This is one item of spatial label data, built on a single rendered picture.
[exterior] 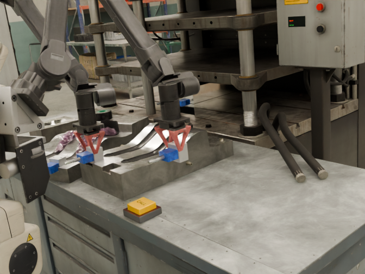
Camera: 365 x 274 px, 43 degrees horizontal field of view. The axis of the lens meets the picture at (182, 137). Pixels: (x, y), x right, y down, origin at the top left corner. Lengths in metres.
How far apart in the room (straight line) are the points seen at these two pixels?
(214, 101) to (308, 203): 1.18
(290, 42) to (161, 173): 0.79
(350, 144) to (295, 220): 1.40
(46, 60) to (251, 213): 0.67
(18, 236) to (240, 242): 0.61
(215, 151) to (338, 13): 0.67
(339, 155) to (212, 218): 1.36
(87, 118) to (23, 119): 0.39
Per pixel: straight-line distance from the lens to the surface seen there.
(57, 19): 1.29
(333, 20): 1.82
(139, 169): 1.45
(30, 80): 1.17
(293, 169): 1.49
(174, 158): 1.37
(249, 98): 1.95
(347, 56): 1.84
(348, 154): 2.61
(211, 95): 2.37
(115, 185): 1.46
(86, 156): 1.54
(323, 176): 1.49
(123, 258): 1.56
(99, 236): 1.68
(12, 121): 1.13
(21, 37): 9.34
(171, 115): 1.34
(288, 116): 2.29
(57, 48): 1.22
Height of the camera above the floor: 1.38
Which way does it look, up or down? 17 degrees down
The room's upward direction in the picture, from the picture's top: 6 degrees counter-clockwise
